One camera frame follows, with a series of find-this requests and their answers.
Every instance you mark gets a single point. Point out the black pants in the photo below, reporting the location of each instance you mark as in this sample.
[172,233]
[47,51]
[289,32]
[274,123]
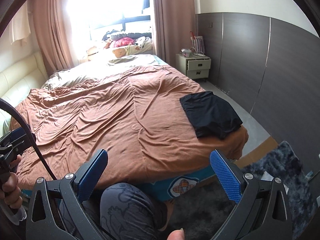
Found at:
[210,115]

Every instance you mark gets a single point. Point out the person's patterned grey leg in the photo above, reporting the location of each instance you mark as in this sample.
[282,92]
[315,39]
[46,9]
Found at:
[126,212]

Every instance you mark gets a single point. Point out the teddy bear plush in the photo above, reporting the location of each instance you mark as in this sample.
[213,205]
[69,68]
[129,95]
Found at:
[119,52]

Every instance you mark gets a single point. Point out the cream nightstand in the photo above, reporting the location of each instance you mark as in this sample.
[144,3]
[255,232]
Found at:
[194,67]

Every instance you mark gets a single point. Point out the white power strip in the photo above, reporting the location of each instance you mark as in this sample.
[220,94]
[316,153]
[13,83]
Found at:
[200,55]

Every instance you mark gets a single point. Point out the dark shaggy rug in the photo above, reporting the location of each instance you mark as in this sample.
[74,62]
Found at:
[276,203]

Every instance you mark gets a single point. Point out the orange bed blanket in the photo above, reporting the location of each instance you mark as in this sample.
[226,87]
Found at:
[136,116]

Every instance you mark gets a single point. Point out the striped paper bag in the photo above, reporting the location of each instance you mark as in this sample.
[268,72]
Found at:
[197,44]

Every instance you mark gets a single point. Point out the pink curtain left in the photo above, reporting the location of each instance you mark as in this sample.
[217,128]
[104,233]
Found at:
[51,35]

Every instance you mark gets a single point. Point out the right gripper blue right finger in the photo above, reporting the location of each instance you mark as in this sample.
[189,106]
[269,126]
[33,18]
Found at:
[228,174]

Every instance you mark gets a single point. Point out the person's right thumb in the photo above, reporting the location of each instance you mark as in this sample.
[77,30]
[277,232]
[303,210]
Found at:
[177,235]

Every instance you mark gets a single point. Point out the person's left hand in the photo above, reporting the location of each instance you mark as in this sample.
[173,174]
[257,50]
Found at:
[11,193]

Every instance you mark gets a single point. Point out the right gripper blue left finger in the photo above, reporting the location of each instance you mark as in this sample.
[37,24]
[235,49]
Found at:
[88,175]

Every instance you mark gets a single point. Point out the cream padded headboard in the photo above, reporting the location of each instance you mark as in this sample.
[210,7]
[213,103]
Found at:
[24,75]

